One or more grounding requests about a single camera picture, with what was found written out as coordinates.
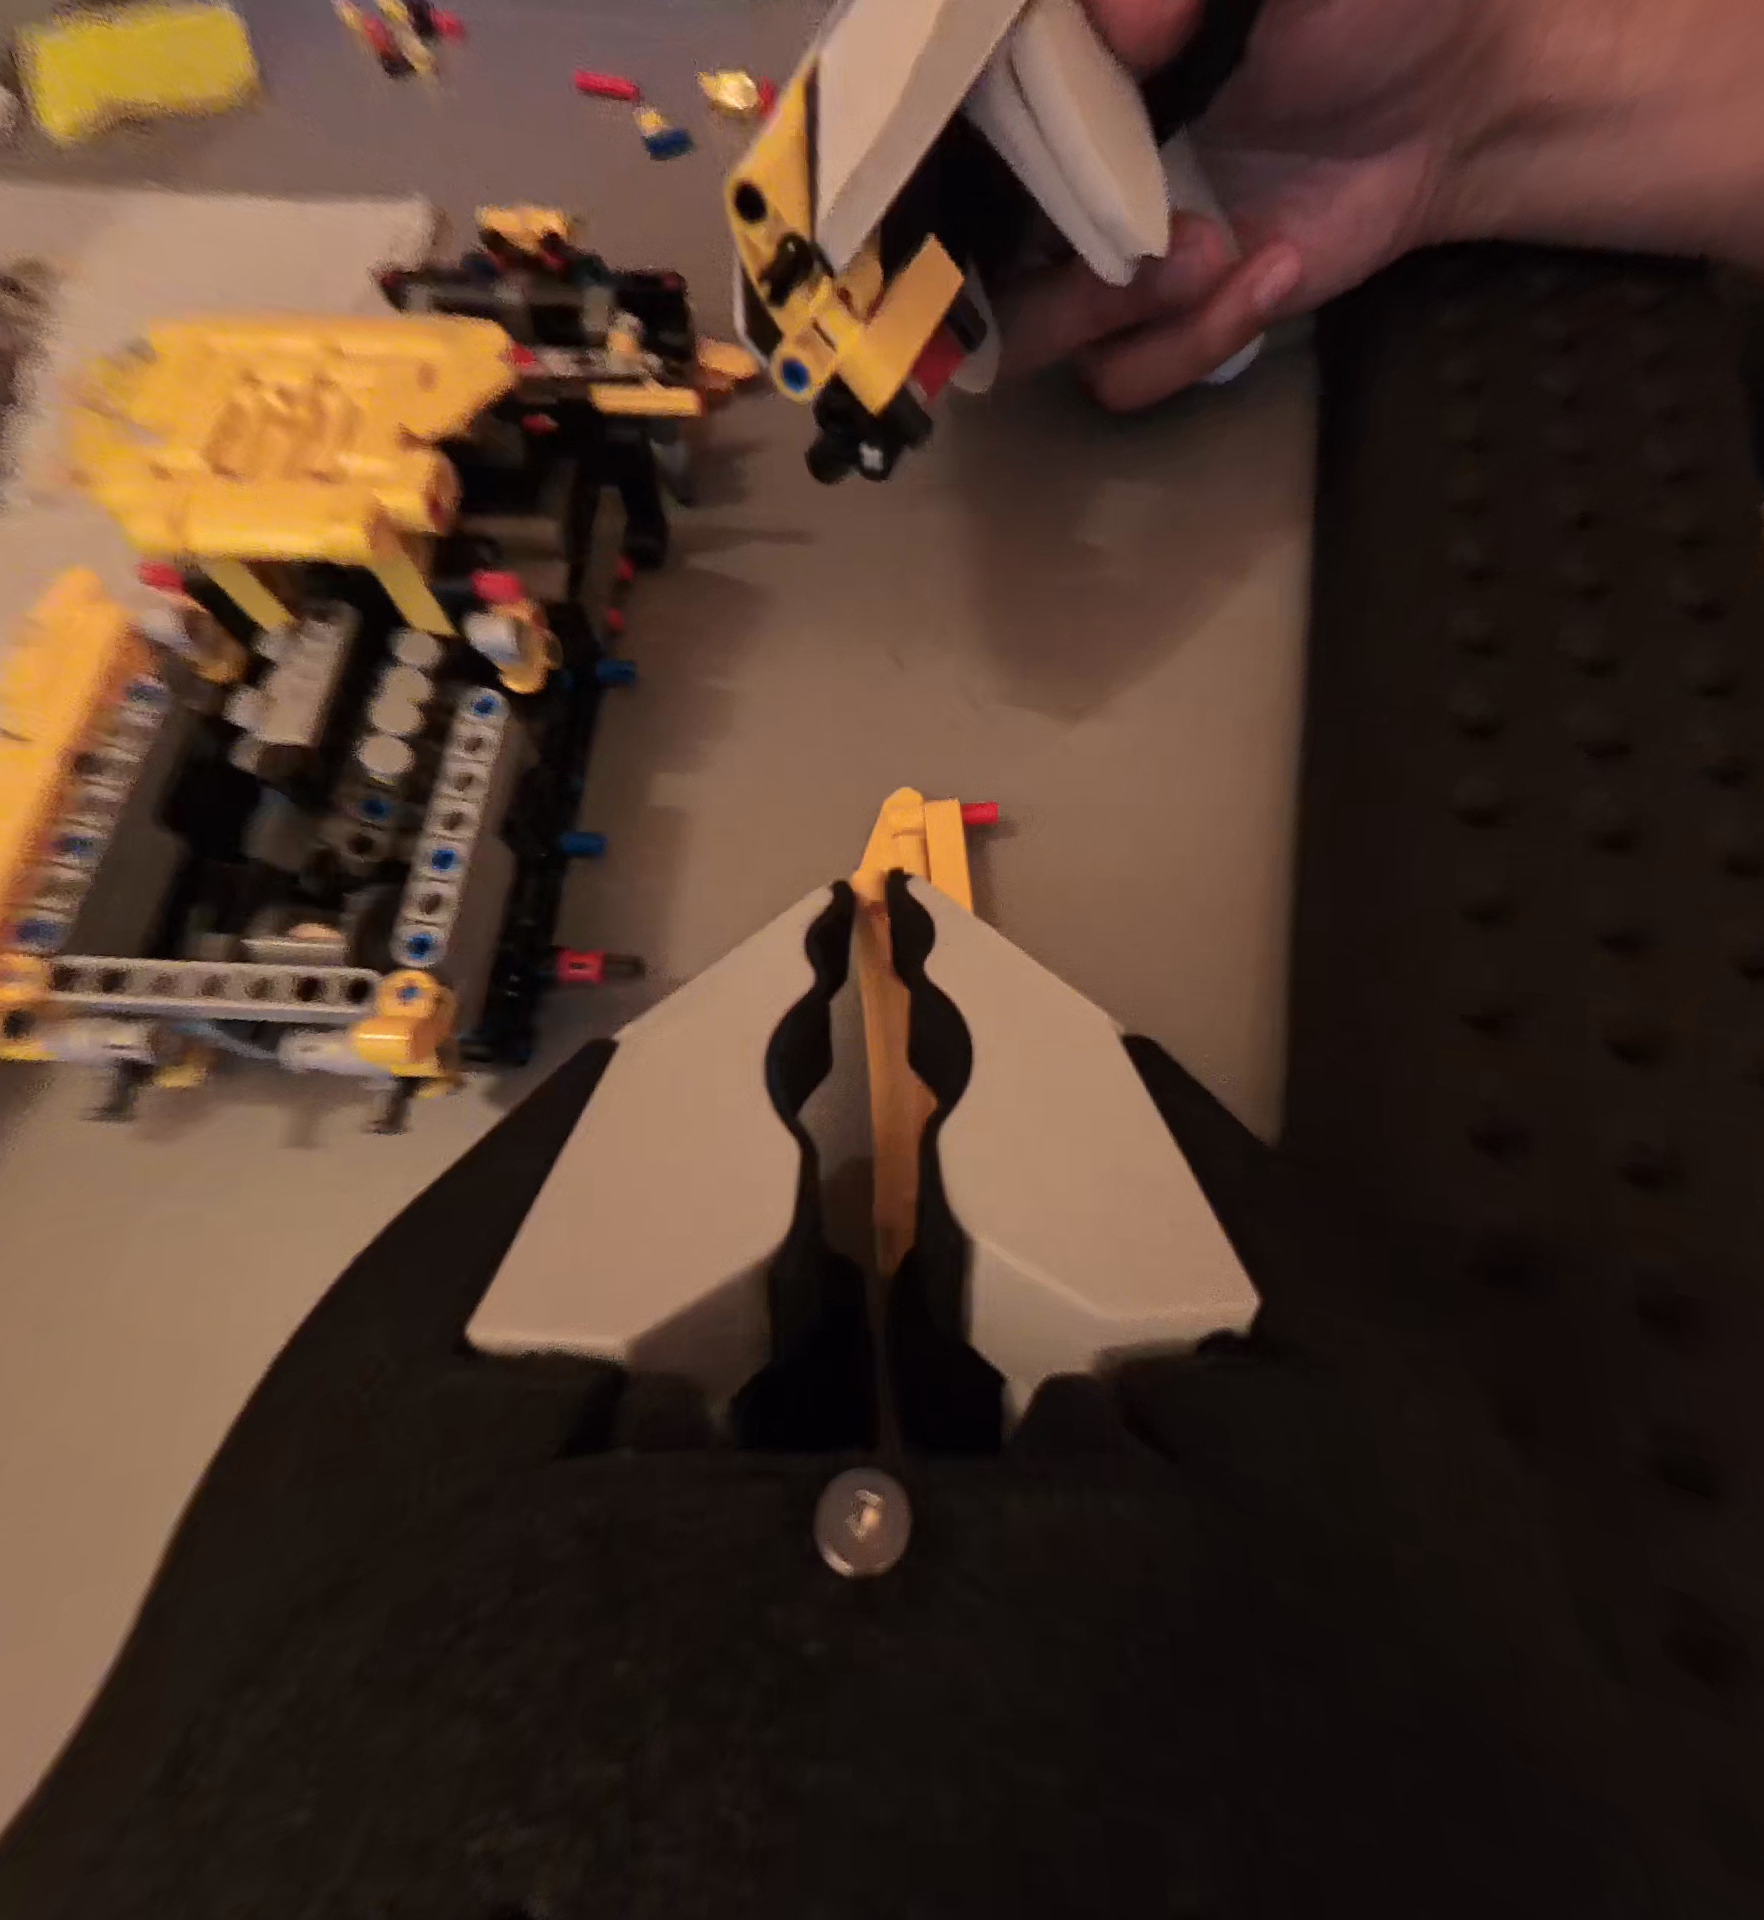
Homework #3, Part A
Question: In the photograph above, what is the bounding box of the yellow paper sheet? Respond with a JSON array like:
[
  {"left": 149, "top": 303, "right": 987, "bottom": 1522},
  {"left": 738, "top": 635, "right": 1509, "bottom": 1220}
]
[{"left": 9, "top": 0, "right": 262, "bottom": 152}]

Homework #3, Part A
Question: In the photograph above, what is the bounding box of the small yellow black assembly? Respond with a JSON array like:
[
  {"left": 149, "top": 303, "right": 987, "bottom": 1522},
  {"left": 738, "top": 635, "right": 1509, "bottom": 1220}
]
[{"left": 725, "top": 108, "right": 1007, "bottom": 486}]

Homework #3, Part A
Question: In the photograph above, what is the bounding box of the scatter of small bricks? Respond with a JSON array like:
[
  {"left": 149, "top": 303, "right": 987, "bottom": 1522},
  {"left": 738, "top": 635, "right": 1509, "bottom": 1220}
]
[{"left": 329, "top": 0, "right": 784, "bottom": 160}]

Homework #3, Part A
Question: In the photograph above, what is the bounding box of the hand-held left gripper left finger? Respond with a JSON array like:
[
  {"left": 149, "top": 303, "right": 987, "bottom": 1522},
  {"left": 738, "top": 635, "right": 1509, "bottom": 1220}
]
[{"left": 467, "top": 882, "right": 886, "bottom": 1451}]

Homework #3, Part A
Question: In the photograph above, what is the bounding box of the grey desk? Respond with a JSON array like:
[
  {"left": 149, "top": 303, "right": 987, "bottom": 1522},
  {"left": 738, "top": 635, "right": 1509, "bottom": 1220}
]
[{"left": 0, "top": 0, "right": 1330, "bottom": 1911}]

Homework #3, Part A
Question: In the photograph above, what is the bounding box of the yellow beam assembly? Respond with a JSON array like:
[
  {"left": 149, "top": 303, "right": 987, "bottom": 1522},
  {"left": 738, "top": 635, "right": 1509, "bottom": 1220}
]
[{"left": 848, "top": 784, "right": 1007, "bottom": 1283}]

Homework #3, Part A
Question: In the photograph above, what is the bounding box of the open instruction booklet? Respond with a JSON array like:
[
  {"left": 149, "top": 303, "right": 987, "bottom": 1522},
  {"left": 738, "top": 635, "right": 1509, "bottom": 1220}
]
[{"left": 0, "top": 180, "right": 446, "bottom": 837}]

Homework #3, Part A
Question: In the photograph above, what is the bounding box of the person's right hand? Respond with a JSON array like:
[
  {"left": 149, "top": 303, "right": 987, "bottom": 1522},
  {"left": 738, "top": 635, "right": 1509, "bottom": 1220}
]
[{"left": 994, "top": 0, "right": 1764, "bottom": 421}]

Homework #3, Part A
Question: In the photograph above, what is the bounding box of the yellow toy car model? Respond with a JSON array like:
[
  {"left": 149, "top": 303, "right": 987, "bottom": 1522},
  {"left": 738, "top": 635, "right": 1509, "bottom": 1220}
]
[{"left": 0, "top": 200, "right": 767, "bottom": 1130}]

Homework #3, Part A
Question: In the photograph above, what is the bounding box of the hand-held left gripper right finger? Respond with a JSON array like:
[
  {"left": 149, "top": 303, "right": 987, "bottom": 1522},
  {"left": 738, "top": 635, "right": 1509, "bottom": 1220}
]
[{"left": 878, "top": 868, "right": 1267, "bottom": 1451}]

